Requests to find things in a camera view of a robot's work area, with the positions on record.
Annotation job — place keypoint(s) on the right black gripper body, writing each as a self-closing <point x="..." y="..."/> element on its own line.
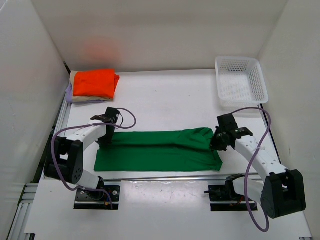
<point x="216" y="141"/>

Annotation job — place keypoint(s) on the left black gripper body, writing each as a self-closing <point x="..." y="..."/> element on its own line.
<point x="106" y="136"/>

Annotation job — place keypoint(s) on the orange t shirt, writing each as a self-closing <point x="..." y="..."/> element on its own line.
<point x="101" y="83"/>

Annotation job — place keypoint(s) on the beige t shirt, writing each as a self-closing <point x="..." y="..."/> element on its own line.
<point x="71" y="80"/>

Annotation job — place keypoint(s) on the green t shirt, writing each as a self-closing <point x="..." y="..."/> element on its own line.
<point x="159" y="151"/>

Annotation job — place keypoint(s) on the purple t shirt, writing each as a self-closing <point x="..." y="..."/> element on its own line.
<point x="70" y="99"/>

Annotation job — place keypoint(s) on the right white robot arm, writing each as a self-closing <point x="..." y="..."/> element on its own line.
<point x="281" y="191"/>

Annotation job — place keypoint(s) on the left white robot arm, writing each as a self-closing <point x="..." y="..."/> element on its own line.
<point x="66" y="157"/>

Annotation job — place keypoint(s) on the white plastic basket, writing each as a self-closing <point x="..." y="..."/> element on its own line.
<point x="240" y="82"/>

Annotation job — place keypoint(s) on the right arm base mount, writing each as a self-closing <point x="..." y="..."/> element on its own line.
<point x="220" y="198"/>

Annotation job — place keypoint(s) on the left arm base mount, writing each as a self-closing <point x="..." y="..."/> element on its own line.
<point x="91" y="200"/>

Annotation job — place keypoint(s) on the aluminium frame rail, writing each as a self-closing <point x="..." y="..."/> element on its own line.
<point x="153" y="206"/>

